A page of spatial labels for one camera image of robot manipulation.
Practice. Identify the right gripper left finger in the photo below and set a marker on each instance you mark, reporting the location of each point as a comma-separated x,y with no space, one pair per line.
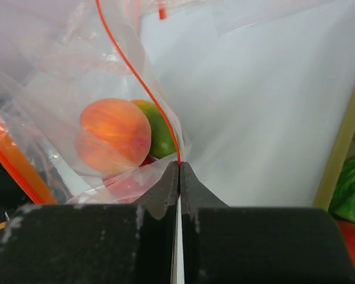
95,243

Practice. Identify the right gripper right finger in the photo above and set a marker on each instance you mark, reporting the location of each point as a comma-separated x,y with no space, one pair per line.
231,244

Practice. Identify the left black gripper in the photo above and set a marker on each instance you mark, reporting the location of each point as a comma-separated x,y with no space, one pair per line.
11,194

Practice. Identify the red toy apple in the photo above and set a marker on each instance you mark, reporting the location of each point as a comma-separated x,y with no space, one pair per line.
127,188

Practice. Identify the toy peach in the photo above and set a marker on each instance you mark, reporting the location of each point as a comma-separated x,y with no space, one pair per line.
114,136

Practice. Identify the clear orange-zipper bag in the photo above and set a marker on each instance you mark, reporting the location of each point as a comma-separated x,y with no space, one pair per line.
56,58

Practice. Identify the red-green toy mango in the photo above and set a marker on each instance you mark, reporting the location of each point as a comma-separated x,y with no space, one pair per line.
162,144

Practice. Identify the olive green plastic bin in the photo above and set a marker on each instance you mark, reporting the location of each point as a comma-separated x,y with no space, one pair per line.
337,157

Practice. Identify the pile of spare zip bags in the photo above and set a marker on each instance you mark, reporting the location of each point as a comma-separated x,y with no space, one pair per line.
220,10

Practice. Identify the green toy cabbage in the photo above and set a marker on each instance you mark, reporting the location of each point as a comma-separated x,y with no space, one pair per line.
343,201

